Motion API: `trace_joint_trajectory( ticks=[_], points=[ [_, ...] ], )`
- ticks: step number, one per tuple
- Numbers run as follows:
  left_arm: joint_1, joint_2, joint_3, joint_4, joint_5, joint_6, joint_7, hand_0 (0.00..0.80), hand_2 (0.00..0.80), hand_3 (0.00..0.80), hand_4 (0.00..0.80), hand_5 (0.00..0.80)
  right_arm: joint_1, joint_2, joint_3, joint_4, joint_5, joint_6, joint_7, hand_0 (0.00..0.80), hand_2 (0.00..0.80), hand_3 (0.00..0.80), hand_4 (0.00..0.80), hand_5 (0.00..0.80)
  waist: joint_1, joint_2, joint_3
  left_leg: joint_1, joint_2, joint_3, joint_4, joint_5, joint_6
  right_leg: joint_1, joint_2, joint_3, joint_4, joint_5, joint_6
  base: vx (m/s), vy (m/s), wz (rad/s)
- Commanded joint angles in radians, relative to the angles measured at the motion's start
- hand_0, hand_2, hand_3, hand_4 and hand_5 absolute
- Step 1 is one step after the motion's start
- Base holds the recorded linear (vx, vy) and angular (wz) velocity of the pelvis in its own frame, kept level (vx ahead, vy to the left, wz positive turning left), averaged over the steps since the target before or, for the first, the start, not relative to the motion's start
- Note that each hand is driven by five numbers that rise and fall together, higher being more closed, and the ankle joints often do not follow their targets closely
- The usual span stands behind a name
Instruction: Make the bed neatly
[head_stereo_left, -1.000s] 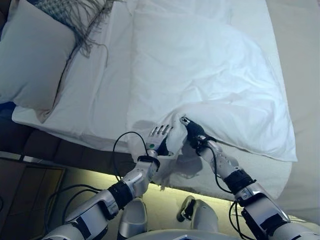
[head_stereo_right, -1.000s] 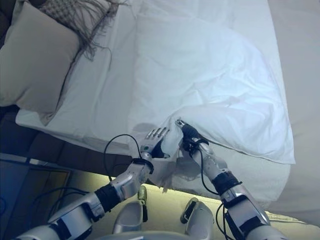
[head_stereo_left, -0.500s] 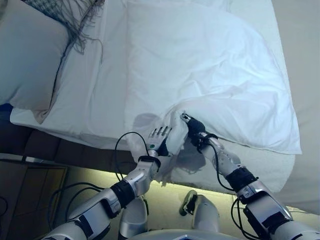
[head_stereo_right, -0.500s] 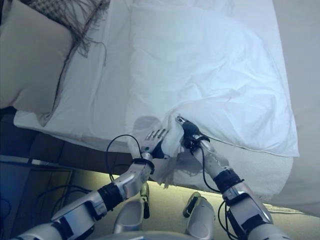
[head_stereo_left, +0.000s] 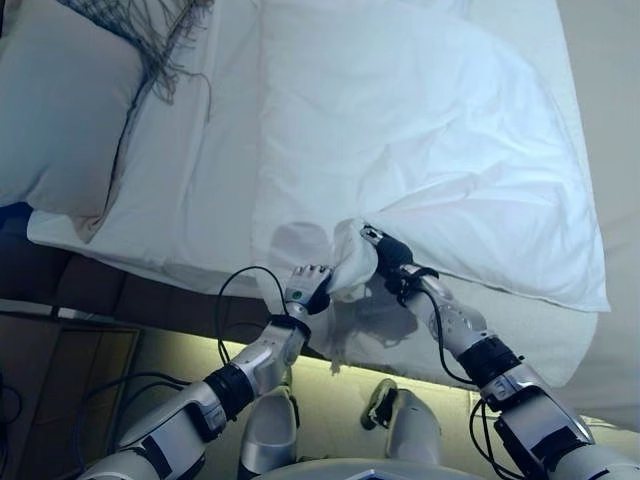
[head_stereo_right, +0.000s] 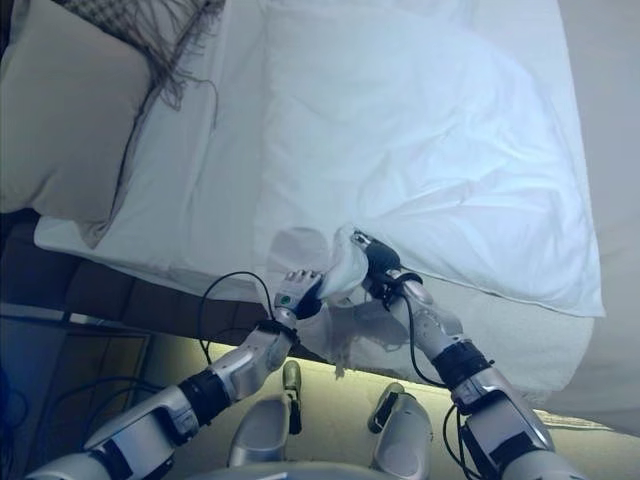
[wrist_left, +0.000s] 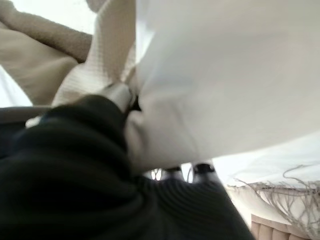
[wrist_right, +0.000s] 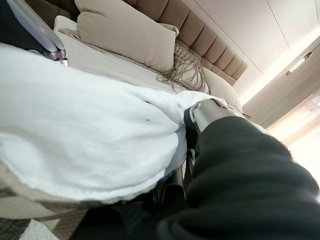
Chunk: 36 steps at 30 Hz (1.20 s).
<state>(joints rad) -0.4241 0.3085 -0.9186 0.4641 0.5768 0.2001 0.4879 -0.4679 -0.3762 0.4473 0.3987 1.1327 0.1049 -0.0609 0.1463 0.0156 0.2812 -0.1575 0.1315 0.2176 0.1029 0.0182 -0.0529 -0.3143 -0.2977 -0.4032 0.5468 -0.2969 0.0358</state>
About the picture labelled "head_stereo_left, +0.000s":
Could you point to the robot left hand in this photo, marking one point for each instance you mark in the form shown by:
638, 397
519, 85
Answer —
305, 287

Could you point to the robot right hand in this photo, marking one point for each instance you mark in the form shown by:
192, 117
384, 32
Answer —
395, 252

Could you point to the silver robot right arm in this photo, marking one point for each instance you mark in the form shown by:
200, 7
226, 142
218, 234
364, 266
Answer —
525, 400

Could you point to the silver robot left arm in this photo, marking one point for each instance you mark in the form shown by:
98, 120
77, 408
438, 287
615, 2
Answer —
200, 405

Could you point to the white bed sheet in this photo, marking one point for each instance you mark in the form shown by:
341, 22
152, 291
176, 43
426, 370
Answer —
200, 175

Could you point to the beige bed runner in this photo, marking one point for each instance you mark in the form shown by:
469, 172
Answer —
610, 150

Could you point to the beige bed pillow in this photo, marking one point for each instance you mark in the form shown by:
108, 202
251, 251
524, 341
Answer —
55, 110

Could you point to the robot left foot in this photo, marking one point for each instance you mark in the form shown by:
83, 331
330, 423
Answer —
287, 384

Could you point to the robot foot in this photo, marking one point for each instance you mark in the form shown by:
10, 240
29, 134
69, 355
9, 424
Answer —
377, 405
287, 384

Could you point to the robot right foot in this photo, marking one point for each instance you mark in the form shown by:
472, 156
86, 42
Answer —
377, 405

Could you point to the silver robot left leg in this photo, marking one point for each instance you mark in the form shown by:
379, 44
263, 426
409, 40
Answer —
267, 430

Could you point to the wooden nightstand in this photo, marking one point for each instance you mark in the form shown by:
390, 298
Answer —
60, 400

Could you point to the patterned fringed cushion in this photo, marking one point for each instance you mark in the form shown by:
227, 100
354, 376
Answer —
165, 45

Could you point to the brown upholstered bed frame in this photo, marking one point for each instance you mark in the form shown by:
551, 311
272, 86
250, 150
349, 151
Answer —
125, 295

